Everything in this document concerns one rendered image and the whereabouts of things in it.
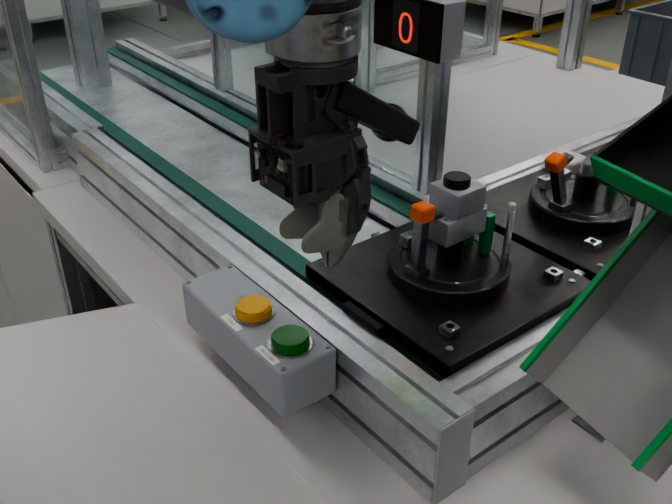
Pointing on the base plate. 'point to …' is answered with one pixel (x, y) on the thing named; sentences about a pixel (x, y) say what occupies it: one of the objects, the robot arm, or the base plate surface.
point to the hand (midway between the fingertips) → (336, 251)
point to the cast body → (457, 208)
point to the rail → (394, 400)
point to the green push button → (290, 339)
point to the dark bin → (641, 160)
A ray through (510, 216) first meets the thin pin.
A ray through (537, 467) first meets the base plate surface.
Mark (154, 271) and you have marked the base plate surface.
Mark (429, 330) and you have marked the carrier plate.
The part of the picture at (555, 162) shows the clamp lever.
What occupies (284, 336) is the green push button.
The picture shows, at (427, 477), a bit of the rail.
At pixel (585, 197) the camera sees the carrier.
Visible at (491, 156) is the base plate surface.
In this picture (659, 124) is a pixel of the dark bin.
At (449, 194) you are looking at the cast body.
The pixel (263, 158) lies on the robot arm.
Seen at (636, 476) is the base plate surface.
